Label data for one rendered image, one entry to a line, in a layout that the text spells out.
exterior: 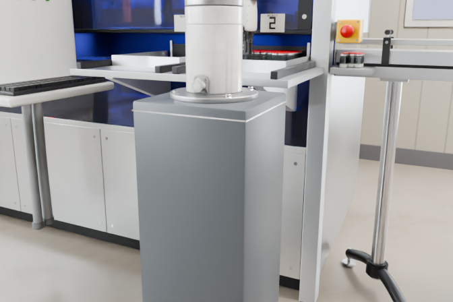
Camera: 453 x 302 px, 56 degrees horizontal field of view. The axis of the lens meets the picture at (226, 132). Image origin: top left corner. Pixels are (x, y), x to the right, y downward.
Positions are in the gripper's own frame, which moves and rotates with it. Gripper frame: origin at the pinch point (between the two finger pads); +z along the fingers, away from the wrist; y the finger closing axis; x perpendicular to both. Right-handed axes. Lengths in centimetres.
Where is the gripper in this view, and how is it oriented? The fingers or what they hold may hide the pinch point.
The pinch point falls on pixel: (245, 48)
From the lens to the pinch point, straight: 141.6
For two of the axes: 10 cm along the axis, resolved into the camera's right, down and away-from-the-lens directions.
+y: -4.2, 2.1, -8.8
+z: 0.0, 9.7, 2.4
